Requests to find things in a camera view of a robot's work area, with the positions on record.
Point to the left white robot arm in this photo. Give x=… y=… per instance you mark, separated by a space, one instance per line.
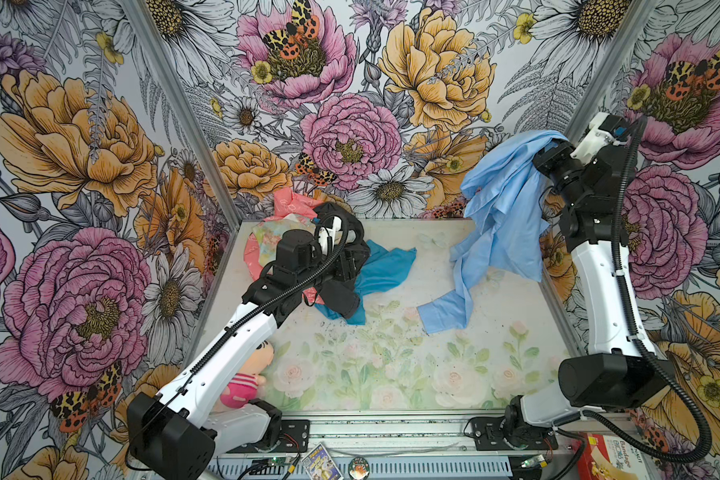
x=177 y=432

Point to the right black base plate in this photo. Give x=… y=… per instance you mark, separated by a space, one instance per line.
x=493 y=434

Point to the front aluminium rail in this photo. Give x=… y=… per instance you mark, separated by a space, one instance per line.
x=413 y=445

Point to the pink cloth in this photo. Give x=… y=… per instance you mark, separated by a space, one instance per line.
x=292 y=206

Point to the floral pastel cloth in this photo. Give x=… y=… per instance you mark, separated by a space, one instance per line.
x=263 y=240

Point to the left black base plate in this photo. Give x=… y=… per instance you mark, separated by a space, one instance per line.
x=291 y=438

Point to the round badge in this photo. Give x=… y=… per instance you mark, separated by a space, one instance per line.
x=359 y=468

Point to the aluminium corner post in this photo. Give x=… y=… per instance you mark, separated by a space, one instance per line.
x=636 y=18
x=148 y=36

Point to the red snack box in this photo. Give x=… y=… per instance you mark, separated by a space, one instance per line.
x=610 y=457

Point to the teal cloth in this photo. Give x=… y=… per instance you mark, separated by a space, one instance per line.
x=383 y=271

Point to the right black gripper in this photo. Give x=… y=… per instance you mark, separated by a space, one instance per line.
x=544 y=160

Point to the aluminium corner post left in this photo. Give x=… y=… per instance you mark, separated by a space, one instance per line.
x=148 y=36

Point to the aluminium corner post right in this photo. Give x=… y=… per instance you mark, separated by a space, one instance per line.
x=636 y=18

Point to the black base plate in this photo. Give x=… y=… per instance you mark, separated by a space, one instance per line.
x=291 y=438
x=493 y=434

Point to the light blue shirt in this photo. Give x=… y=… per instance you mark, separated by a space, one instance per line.
x=503 y=195

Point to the colourful card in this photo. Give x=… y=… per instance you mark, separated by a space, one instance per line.
x=319 y=465

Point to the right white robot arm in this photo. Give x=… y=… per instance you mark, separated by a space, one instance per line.
x=613 y=374

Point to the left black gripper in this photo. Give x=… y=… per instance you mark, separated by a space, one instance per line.
x=346 y=269

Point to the cartoon boy plush doll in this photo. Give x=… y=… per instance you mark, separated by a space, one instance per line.
x=245 y=384

